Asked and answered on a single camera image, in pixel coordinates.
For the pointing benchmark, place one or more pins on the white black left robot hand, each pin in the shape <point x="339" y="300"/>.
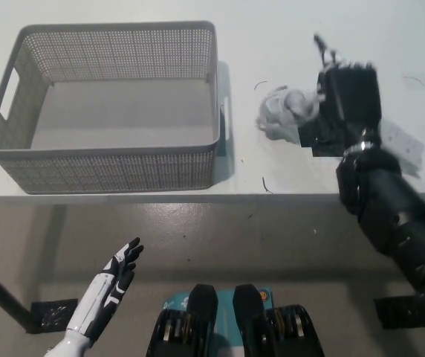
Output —
<point x="106" y="286"/>

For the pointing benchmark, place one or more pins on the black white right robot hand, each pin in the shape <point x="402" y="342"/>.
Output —
<point x="353" y="93"/>

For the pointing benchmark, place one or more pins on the black tape patch on table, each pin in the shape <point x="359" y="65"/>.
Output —
<point x="324" y="143"/>

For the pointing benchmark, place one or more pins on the black table leg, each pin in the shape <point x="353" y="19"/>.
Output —
<point x="4" y="294"/>

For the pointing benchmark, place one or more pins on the black teal robot body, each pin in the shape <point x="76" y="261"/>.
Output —
<point x="235" y="327"/>

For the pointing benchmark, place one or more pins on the grey perforated plastic basket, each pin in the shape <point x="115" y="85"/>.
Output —
<point x="123" y="115"/>

